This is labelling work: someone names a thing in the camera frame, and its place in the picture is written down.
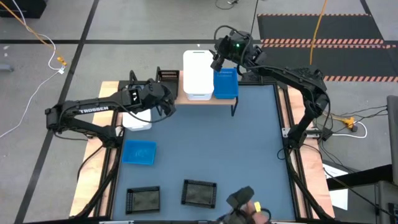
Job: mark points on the black hazard-striped floor mat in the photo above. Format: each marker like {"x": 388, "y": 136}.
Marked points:
{"x": 342, "y": 62}
{"x": 342, "y": 28}

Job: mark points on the grey upright panel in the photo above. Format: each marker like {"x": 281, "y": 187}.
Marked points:
{"x": 392, "y": 140}

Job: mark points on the dark grey handheld box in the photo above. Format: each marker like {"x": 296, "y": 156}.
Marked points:
{"x": 239, "y": 196}

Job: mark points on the black slotted plastic basket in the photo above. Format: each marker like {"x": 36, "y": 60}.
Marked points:
{"x": 168, "y": 77}
{"x": 199, "y": 193}
{"x": 143, "y": 200}

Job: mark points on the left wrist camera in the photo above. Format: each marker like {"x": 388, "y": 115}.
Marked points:
{"x": 132, "y": 96}

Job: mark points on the black floor box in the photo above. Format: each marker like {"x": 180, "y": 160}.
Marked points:
{"x": 21, "y": 7}

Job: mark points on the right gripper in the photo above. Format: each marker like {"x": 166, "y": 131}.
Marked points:
{"x": 231, "y": 46}

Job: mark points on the black and grey cabinet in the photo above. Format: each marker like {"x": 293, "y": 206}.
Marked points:
{"x": 373, "y": 202}

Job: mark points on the blue-grey table mat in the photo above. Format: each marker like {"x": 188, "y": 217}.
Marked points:
{"x": 217, "y": 149}

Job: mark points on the person's hand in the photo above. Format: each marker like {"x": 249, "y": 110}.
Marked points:
{"x": 250, "y": 214}

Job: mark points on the wooden shelf with black legs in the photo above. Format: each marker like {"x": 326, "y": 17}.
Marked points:
{"x": 225, "y": 102}

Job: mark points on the white paper sheet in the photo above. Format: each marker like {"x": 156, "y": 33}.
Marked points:
{"x": 339, "y": 199}

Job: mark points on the black aluminium table frame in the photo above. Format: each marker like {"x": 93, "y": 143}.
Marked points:
{"x": 278, "y": 102}

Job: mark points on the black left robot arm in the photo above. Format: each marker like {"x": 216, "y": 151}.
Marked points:
{"x": 71, "y": 107}

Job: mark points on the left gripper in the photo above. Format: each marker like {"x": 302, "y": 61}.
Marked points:
{"x": 154, "y": 95}

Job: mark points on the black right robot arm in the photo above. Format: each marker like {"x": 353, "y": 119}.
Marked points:
{"x": 289, "y": 76}

